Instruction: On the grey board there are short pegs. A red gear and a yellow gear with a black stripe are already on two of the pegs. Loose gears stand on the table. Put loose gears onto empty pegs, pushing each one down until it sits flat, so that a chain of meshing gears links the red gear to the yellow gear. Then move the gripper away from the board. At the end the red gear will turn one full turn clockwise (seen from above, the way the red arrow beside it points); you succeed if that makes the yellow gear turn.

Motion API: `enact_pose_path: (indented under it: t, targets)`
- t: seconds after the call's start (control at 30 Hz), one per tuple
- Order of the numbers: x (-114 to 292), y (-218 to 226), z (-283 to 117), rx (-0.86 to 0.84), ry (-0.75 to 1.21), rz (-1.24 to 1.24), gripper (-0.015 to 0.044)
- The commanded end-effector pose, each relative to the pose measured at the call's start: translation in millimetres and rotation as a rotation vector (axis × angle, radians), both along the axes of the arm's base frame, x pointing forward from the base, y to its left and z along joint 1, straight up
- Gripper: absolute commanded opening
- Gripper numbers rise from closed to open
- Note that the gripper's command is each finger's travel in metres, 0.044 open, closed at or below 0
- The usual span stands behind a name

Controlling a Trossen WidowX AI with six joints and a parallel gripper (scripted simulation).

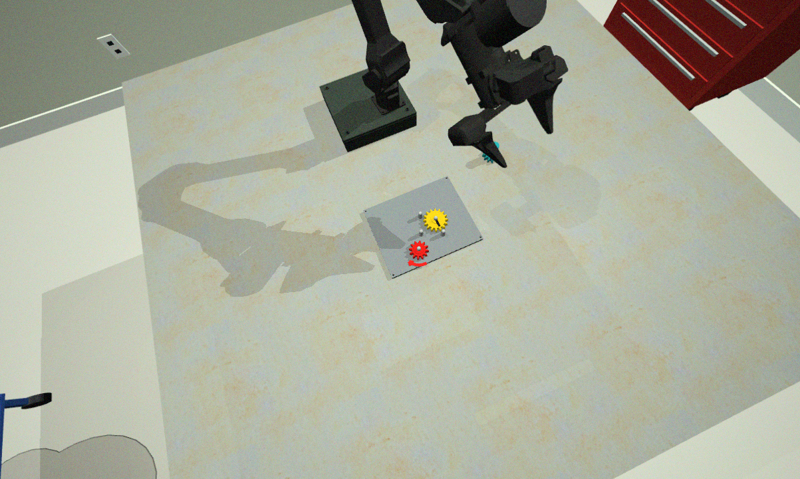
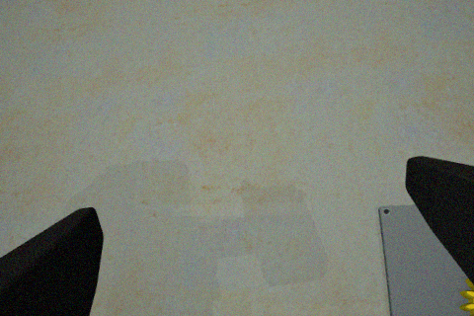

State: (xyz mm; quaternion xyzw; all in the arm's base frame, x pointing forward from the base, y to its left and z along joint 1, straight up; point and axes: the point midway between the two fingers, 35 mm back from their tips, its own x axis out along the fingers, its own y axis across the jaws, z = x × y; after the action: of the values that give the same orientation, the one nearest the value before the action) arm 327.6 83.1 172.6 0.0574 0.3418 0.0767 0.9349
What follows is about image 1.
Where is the teal gear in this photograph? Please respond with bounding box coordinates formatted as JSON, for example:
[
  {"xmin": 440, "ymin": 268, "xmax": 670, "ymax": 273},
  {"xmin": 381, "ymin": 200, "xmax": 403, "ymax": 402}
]
[{"xmin": 482, "ymin": 142, "xmax": 499, "ymax": 163}]

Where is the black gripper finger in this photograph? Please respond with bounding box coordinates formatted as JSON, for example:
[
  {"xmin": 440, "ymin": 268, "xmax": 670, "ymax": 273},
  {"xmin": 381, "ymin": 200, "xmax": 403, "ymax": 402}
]
[
  {"xmin": 527, "ymin": 78, "xmax": 563, "ymax": 134},
  {"xmin": 468, "ymin": 132, "xmax": 507, "ymax": 168}
]

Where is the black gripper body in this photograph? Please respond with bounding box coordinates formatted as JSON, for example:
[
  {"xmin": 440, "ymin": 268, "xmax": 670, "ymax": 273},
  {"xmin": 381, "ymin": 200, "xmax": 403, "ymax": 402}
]
[{"xmin": 448, "ymin": 46, "xmax": 568, "ymax": 146}]

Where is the yellow gear with black stripe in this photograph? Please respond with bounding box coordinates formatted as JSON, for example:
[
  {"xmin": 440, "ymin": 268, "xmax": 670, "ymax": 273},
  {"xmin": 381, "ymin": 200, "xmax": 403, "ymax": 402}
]
[{"xmin": 423, "ymin": 209, "xmax": 448, "ymax": 232}]

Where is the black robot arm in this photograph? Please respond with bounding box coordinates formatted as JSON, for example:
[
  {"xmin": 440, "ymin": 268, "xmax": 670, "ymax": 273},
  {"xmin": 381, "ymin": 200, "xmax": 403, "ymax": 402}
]
[{"xmin": 352, "ymin": 0, "xmax": 556, "ymax": 115}]

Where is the red gear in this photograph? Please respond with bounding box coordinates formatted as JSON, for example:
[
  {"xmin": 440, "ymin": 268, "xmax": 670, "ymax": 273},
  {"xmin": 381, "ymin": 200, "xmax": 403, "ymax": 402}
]
[{"xmin": 409, "ymin": 241, "xmax": 429, "ymax": 260}]

